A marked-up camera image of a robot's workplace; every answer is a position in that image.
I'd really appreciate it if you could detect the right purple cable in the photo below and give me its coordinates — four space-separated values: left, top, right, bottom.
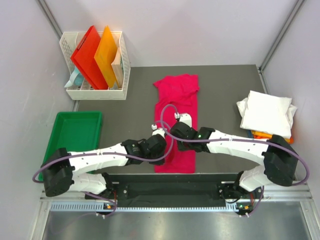
159 103 310 218

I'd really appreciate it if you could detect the red plastic board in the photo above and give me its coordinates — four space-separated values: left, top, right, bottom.
70 25 108 90

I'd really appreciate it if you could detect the white slotted cable duct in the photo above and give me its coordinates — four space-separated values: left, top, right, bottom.
50 201 250 213

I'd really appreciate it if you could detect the folded white t shirt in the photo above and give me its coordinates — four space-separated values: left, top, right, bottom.
236 90 298 139

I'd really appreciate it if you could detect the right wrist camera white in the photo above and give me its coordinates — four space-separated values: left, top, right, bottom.
174 112 193 128

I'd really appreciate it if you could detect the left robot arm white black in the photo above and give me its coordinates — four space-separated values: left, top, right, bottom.
41 130 167 199

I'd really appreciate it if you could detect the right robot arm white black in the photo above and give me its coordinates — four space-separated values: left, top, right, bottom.
170 122 298 200

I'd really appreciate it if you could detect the white plastic basket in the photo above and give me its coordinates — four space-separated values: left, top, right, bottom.
59 31 131 101

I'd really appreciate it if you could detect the magenta t shirt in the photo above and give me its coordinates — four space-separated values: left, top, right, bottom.
153 74 200 174

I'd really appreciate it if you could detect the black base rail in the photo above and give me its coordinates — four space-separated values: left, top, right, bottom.
99 173 262 207

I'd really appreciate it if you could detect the wooden board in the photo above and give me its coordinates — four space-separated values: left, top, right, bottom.
111 47 124 89

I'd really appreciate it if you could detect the orange plastic board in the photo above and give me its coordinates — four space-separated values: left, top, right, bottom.
94 26 119 90

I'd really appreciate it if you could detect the green plastic tray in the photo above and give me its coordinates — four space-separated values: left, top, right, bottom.
37 110 104 183

